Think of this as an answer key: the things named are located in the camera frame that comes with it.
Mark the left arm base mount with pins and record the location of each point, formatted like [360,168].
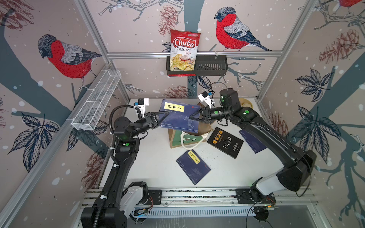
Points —
[154,197]

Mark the circuit board with wires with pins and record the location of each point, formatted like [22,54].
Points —
[140,213]

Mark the white wire mesh shelf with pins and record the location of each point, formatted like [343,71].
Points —
[92,110]

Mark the jute and green canvas bag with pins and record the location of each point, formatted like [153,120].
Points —
[189,140]

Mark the yellow bowl with buns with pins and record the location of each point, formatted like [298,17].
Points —
[245,103]

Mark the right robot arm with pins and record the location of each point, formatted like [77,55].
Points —
[297,164]

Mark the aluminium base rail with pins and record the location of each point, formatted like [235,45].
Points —
[218,201]

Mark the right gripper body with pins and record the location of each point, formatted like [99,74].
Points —
[213,115]

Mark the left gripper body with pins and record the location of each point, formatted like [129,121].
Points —
[149,121]

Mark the blue book yellow label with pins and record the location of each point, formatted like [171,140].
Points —
[255,144]
[193,166]

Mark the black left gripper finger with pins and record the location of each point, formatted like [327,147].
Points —
[161,114]
[159,120]

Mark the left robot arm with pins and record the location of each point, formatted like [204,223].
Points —
[115,204]

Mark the red Chuba cassava chips bag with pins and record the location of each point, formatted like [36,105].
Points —
[183,52]

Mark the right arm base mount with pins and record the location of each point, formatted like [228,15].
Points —
[249,196]

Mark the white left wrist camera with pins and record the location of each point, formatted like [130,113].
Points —
[142,104]

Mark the black book with gold title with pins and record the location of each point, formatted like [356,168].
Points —
[225,142]

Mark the black wire basket shelf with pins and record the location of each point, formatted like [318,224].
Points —
[204,66]

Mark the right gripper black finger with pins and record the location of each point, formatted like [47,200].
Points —
[196,115]
[196,121]

